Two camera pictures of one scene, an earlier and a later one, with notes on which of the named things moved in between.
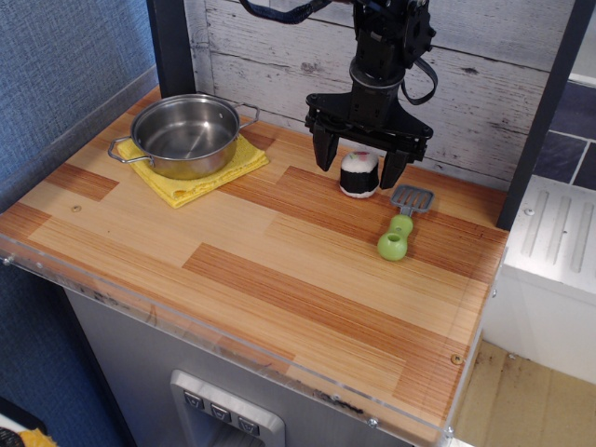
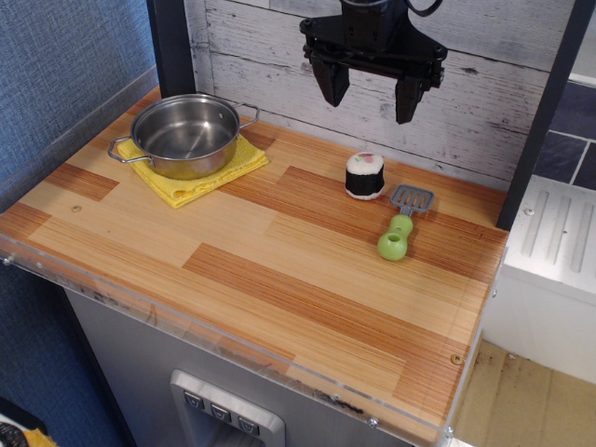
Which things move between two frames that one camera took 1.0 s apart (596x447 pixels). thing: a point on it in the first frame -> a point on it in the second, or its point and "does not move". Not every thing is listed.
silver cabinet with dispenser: (175, 389) does not move
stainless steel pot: (185, 137) does not move
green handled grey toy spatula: (392, 244) does not move
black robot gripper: (373, 115) -> (374, 36)
